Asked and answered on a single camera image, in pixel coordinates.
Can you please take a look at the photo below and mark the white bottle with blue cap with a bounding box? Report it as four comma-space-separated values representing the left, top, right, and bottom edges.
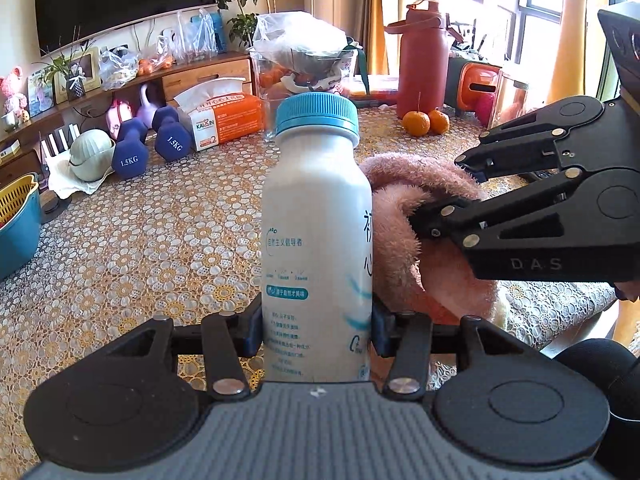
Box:
261, 92, 374, 384

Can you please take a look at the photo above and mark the floral lace tablecloth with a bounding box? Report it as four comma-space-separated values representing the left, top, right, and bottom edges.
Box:
0, 102, 622, 411

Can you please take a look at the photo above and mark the large red water jug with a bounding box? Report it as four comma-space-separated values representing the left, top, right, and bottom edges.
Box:
384, 1, 454, 121

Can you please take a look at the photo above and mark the purple kettlebell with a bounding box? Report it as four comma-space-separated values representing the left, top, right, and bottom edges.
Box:
136, 83, 164, 129

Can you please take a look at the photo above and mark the black round object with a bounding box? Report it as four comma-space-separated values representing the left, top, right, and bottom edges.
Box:
554, 338, 640, 423

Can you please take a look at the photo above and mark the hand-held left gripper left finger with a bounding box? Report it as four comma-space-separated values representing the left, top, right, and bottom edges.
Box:
106, 294, 265, 402

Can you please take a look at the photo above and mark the pink kettlebell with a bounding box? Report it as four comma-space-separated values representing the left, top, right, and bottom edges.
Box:
105, 99, 134, 140

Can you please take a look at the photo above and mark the clear plastic jar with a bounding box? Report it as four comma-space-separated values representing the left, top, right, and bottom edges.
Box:
487, 70, 532, 129

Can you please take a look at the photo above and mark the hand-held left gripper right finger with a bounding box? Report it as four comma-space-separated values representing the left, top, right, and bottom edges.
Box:
371, 299, 524, 402

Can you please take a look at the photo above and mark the grey-green cap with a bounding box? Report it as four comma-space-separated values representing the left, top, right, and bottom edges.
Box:
67, 129, 117, 183

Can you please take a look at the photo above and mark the small photo frame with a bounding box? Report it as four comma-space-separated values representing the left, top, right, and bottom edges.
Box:
27, 67, 56, 117

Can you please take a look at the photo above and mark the crumpled clear plastic bag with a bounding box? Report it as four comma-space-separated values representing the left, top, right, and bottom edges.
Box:
251, 10, 352, 69

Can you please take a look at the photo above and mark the small black vase with plant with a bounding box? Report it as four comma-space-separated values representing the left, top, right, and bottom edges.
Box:
64, 71, 87, 102

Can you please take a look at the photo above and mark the tangerine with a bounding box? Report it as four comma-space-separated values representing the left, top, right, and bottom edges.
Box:
402, 109, 431, 137
428, 107, 451, 135

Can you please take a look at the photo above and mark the beige curtain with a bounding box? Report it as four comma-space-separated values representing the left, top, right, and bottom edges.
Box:
311, 0, 392, 77

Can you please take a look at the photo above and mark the clear plastic bag with blue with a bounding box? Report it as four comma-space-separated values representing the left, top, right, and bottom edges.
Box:
157, 9, 226, 64

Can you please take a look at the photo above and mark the black television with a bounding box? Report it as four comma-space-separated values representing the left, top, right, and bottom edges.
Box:
34, 0, 224, 57

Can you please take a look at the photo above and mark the white cloth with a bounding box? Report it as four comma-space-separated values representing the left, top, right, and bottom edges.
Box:
47, 150, 117, 200

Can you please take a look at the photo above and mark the wooden photo frame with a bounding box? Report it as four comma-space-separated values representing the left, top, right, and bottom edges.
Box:
52, 47, 102, 104

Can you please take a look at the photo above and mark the orange and white tissue box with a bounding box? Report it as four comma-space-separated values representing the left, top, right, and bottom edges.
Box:
173, 77, 265, 153

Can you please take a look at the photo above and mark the clear glass container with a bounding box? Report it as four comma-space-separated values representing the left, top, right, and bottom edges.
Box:
249, 47, 359, 142

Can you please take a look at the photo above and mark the blue basket with yellow insert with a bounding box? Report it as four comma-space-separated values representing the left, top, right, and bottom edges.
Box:
0, 172, 43, 282

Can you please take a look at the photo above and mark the pink fluffy towel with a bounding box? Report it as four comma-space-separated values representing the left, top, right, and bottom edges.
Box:
357, 152, 512, 362

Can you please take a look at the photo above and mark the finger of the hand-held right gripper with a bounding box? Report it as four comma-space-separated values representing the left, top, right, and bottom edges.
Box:
410, 169, 587, 250
455, 102, 568, 184

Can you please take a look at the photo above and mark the blue dumbbell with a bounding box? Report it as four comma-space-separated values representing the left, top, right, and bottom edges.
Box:
151, 106, 194, 162
111, 119, 150, 179

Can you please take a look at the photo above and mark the wooden television cabinet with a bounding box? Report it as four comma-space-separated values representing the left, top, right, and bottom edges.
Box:
0, 52, 254, 173

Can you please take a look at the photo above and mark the orange and green box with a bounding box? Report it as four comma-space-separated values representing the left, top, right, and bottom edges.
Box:
446, 55, 504, 117

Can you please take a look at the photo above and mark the pink plush toy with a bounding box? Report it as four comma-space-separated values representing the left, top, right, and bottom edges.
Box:
0, 67, 29, 119

